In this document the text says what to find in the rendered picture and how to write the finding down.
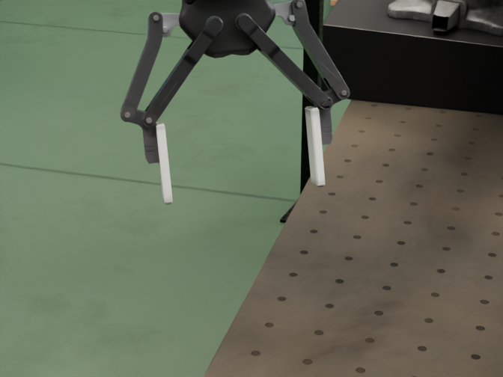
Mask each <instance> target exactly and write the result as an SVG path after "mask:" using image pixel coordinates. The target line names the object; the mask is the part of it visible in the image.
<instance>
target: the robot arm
mask: <svg viewBox="0 0 503 377"><path fill-rule="evenodd" d="M275 16H279V17H281V18H282V20H283V22H284V24H286V25H292V27H293V30H294V32H295V34H296V36H297V37H298V39H299V41H300V43H301V44H302V46H303V47H304V49H305V51H306V52H307V54H308V56H309V58H310V59H311V61H312V62H313V64H314V66H315V67H316V69H317V71H318V73H319V74H320V76H321V77H322V79H323V81H324V82H325V84H326V86H327V88H328V90H327V91H324V92H323V91H322V90H321V89H320V88H319V87H318V86H317V85H316V84H315V83H314V82H313V81H312V80H311V79H310V78H309V77H308V76H307V75H306V74H305V73H304V72H303V71H302V70H301V69H300V68H299V67H298V66H297V65H296V64H295V63H294V62H293V61H292V60H291V59H290V58H289V57H288V56H287V55H286V54H285V53H284V52H283V51H282V50H281V49H280V48H279V47H278V45H277V44H276V43H275V42H274V41H273V40H272V39H271V38H270V37H269V36H268V35H267V34H266V33H267V31H268V29H269V27H270V26H271V24H272V22H273V20H274V19H275ZM388 16H389V17H391V18H394V19H409V20H416V21H421V22H429V23H432V29H433V30H436V31H448V30H449V29H451V28H453V27H456V28H464V29H469V30H473V31H481V32H484V33H487V34H491V35H494V36H498V37H503V0H397V1H394V2H392V3H391V4H390V5H389V6H388ZM176 25H179V26H180V27H181V28H182V29H183V31H184V32H185V33H186V34H187V35H188V37H189V38H190V39H191V40H192V42H191V43H190V44H189V46H188V47H187V49H186V51H185V52H184V53H183V55H182V57H181V59H180V60H179V61H178V62H177V64H176V66H175V67H174V69H173V70H172V71H171V73H170V75H169V76H168V78H167V79H166V80H165V82H164V83H163V85H162V87H161V88H160V89H159V91H158V92H157V93H156V95H155V97H154V98H153V99H152V101H151V102H150V104H149V106H148V107H147V108H146V109H145V111H142V110H139V109H137V108H138V105H139V103H140V100H141V97H142V94H143V93H144V89H145V87H146V84H147V81H148V79H149V76H150V73H151V70H152V69H153V65H154V62H155V60H156V56H157V55H158V52H159V49H160V46H161V43H162V38H163V37H168V36H169V35H170V34H171V31H172V28H173V27H174V26H176ZM256 49H257V50H258V51H259V52H260V53H261V54H262V55H264V56H265V57H266V58H267V59H268V60H269V61H270V62H271V63H272V64H273V65H274V66H275V67H276V68H277V69H278V70H279V71H280V72H281V73H282V74H283V75H284V76H285V77H286V78H287V79H288V80H289V81H290V82H291V83H292V84H293V85H294V86H295V87H296V88H297V89H298V90H299V91H300V92H301V93H302V94H303V95H304V96H305V97H306V98H307V99H308V100H309V101H310V102H311V103H312V104H313V105H314V106H306V108H305V119H306V127H307V136H308V154H309V163H310V172H311V182H312V183H313V184H315V185H316V186H317V187H324V185H325V177H324V167H323V149H322V145H325V144H331V143H332V120H331V108H332V106H333V105H334V104H335V103H337V102H340V101H341V100H343V99H347V98H348V97H349V96H350V89H349V88H348V87H347V85H346V83H345V81H344V80H343V78H342V77H341V74H340V73H339V72H338V70H337V68H336V66H335V65H334V63H333V62H332V59H331V58H330V57H329V54H328V53H327V51H326V50H325V48H324V46H323V44H322V43H321V42H320V39H319V38H318V36H317V35H316V33H315V31H314V29H313V28H312V26H311V24H310V22H309V19H308V12H307V8H306V3H305V1H304V0H290V1H288V2H284V3H280V4H272V2H271V1H270V0H182V7H181V10H180V13H160V12H159V11H153V12H151V13H150V14H149V15H148V18H147V41H146V43H145V45H144V48H143V51H142V54H141V57H140V59H139V62H138V65H137V67H136V69H135V73H134V75H133V78H132V81H131V83H130V86H129V89H128V91H127V93H126V97H125V100H124V103H123V105H122V107H121V112H120V116H121V119H122V120H123V121H124V122H129V123H134V124H137V125H139V126H140V127H141V128H142V132H143V139H144V153H145V158H146V160H147V162H148V164H152V163H159V172H160V179H161V187H162V199H163V201H164V203H165V204H171V203H172V202H173V200H172V192H171V178H170V171H169V163H168V150H167V143H166V135H165V125H164V123H163V122H157V121H158V119H159V117H160V116H161V114H162V113H163V112H164V110H165V109H166V107H167V106H168V104H169V103H170V101H171V100H172V99H173V97H174V95H175V94H176V92H177V91H178V90H179V88H180V86H181V85H182V84H183V83H184V81H185V80H186V78H187V76H188V75H189V74H190V72H191V71H192V69H193V68H194V66H195V65H196V64H197V63H198V62H199V60H200V59H201V57H202V55H203V54H205V55H207V56H209V57H211V58H223V57H225V56H228V55H232V54H233V55H249V54H251V53H253V52H254V51H255V50H256Z"/></svg>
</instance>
